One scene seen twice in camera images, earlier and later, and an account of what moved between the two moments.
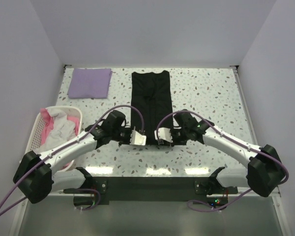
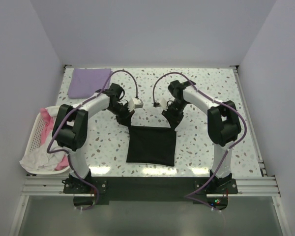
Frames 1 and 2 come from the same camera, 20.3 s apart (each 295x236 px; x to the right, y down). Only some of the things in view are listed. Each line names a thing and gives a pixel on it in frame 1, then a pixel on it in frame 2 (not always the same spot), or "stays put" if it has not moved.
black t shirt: (151, 94) to (153, 145)
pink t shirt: (48, 125) stays put
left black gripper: (128, 142) to (126, 119)
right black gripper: (174, 142) to (173, 120)
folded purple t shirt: (90, 83) stays put
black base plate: (151, 189) stays put
